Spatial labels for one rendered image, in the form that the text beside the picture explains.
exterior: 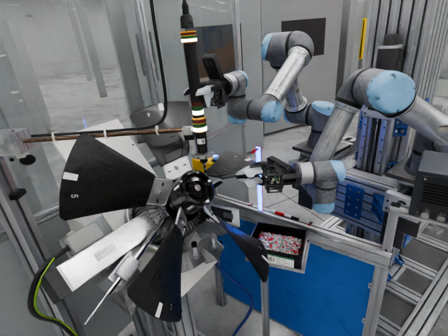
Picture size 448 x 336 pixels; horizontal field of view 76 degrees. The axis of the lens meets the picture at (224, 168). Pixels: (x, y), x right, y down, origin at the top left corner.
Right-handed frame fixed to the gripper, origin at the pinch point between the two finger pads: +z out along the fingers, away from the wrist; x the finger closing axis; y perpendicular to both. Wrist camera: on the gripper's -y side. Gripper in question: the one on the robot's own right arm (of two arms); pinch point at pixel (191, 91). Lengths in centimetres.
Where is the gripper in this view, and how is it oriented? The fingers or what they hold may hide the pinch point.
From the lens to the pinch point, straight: 86.7
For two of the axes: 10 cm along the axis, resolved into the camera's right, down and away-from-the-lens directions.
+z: -4.5, 4.1, -8.0
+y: 0.8, 9.1, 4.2
